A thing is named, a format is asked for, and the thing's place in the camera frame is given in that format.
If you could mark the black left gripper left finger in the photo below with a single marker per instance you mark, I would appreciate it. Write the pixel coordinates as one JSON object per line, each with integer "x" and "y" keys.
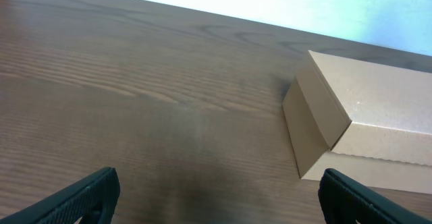
{"x": 93, "y": 199}

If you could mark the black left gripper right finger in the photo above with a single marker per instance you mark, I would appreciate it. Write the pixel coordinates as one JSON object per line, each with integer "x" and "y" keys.
{"x": 345, "y": 201}

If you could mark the brown cardboard box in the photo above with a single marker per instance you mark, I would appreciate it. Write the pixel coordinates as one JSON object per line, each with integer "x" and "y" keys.
{"x": 372, "y": 122}

